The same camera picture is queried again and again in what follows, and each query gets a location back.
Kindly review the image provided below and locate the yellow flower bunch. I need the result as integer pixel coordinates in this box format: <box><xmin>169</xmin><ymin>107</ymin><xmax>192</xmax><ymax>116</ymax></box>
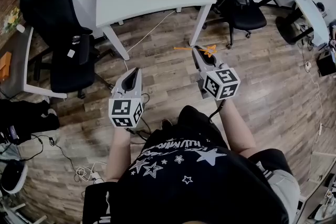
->
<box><xmin>2</xmin><ymin>6</ymin><xmax>21</xmax><ymax>34</ymax></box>

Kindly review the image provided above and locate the thin white cable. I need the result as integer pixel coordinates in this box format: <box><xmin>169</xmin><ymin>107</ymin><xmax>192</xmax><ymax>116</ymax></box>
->
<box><xmin>299</xmin><ymin>41</ymin><xmax>336</xmax><ymax>182</ymax></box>

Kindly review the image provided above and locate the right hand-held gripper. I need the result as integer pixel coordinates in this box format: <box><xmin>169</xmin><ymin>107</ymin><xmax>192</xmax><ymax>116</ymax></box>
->
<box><xmin>191</xmin><ymin>46</ymin><xmax>242</xmax><ymax>101</ymax></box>

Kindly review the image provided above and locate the person's left forearm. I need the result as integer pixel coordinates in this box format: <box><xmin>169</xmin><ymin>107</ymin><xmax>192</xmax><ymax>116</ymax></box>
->
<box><xmin>104</xmin><ymin>126</ymin><xmax>132</xmax><ymax>183</ymax></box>

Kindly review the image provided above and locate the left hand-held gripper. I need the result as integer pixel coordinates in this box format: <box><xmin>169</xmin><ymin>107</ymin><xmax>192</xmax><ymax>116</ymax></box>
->
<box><xmin>108</xmin><ymin>68</ymin><xmax>145</xmax><ymax>129</ymax></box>

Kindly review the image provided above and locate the white floor cable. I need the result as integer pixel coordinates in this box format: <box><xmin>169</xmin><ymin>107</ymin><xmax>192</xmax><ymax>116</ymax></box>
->
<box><xmin>122</xmin><ymin>9</ymin><xmax>176</xmax><ymax>73</ymax></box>

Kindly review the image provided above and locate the orange box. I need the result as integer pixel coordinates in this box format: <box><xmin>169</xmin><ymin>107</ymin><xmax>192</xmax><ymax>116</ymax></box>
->
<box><xmin>0</xmin><ymin>51</ymin><xmax>13</xmax><ymax>81</ymax></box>

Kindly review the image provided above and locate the black shoe with white sole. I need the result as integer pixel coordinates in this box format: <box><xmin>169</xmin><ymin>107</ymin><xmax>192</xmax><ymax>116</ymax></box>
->
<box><xmin>0</xmin><ymin>159</ymin><xmax>29</xmax><ymax>195</ymax></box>

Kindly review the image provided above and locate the black office chair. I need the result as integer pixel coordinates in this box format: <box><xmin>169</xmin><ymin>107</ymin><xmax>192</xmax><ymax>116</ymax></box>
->
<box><xmin>19</xmin><ymin>0</ymin><xmax>114</xmax><ymax>99</ymax></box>
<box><xmin>202</xmin><ymin>0</ymin><xmax>281</xmax><ymax>50</ymax></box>

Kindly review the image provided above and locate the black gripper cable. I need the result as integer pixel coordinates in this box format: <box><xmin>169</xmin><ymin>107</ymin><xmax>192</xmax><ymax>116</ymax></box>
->
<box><xmin>208</xmin><ymin>99</ymin><xmax>228</xmax><ymax>124</ymax></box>
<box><xmin>125</xmin><ymin>92</ymin><xmax>153</xmax><ymax>145</ymax></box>

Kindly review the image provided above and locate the white side desk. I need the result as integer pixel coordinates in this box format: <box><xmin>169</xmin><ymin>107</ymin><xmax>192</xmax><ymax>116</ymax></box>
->
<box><xmin>284</xmin><ymin>0</ymin><xmax>331</xmax><ymax>48</ymax></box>

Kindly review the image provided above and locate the thin black floor cable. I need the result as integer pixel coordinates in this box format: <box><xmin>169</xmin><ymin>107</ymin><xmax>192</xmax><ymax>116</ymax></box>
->
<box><xmin>18</xmin><ymin>133</ymin><xmax>91</xmax><ymax>183</ymax></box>

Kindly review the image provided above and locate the black bag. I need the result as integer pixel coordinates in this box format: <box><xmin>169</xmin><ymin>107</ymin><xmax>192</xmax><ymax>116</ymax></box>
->
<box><xmin>0</xmin><ymin>98</ymin><xmax>61</xmax><ymax>145</ymax></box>

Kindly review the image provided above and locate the orange star stick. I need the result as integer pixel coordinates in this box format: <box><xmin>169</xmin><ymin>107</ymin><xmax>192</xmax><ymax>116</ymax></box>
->
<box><xmin>173</xmin><ymin>44</ymin><xmax>219</xmax><ymax>58</ymax></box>

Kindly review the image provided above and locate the person's right forearm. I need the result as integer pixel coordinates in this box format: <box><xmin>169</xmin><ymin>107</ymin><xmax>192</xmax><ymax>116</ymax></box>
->
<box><xmin>219</xmin><ymin>98</ymin><xmax>257</xmax><ymax>158</ymax></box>

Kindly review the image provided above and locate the person's black star shirt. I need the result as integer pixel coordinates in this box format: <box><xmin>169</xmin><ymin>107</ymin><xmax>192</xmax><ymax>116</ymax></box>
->
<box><xmin>82</xmin><ymin>128</ymin><xmax>301</xmax><ymax>224</ymax></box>

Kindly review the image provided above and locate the white power strip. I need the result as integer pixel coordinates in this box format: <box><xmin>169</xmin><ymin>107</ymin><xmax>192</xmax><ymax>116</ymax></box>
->
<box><xmin>88</xmin><ymin>170</ymin><xmax>101</xmax><ymax>182</ymax></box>

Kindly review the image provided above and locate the black box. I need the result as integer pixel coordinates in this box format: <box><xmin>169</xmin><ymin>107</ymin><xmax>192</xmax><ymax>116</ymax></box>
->
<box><xmin>316</xmin><ymin>49</ymin><xmax>336</xmax><ymax>77</ymax></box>

